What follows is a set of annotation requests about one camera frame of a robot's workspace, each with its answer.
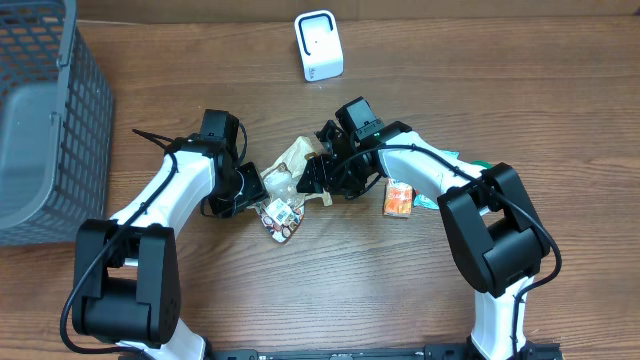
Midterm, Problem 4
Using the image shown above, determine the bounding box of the beige snack pouch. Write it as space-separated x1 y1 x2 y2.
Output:
252 136 333 244

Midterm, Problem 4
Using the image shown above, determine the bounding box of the orange tissue pack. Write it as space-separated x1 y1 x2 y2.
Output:
383 178 413 218

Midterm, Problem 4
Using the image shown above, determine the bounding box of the teal packet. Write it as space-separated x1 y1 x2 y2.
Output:
413 150 459 210

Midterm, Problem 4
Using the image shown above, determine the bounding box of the green lid small jar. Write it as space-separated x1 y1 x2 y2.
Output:
471 160 494 169

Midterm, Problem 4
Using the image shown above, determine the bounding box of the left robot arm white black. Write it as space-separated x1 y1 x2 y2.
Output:
59 109 268 359

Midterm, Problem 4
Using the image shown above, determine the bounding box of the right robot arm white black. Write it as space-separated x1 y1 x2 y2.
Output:
296 97 562 359

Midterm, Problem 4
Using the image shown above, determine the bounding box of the white barcode scanner stand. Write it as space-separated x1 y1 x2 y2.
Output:
294 10 344 82

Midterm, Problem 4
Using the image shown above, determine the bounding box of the grey plastic mesh basket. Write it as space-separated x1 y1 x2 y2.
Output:
1 0 115 246

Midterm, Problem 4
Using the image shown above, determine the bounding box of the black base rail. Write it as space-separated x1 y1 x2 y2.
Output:
209 342 564 360

